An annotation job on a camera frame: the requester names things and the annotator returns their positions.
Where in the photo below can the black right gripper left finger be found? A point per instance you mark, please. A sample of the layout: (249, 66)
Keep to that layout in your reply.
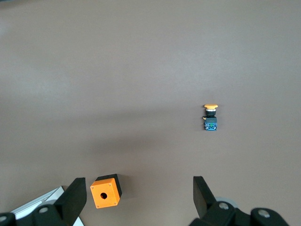
(73, 200)

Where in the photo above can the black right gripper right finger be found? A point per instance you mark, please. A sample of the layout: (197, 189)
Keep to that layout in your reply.
(203, 197)

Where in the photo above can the orange box with hole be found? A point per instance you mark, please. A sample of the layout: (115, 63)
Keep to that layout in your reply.
(105, 186)

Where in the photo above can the orange push button switch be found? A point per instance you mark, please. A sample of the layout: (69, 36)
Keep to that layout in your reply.
(211, 123)

